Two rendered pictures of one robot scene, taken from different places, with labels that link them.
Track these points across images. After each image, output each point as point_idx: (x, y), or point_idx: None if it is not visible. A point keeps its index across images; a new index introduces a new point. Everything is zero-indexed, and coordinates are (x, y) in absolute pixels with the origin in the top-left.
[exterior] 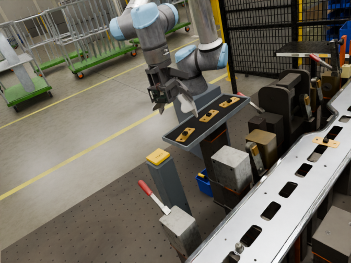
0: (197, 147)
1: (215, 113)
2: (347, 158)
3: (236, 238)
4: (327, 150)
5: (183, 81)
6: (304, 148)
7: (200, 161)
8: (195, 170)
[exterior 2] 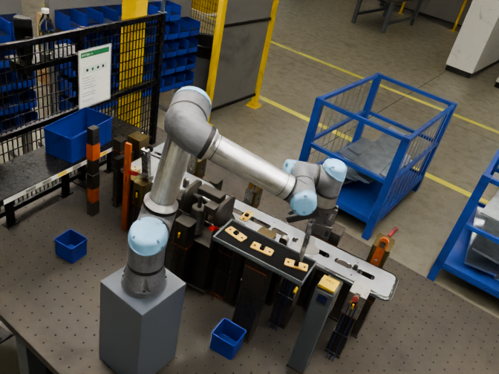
0: (165, 352)
1: (258, 243)
2: (264, 212)
3: (348, 269)
4: (257, 217)
5: (159, 273)
6: (254, 226)
7: (171, 364)
8: (193, 369)
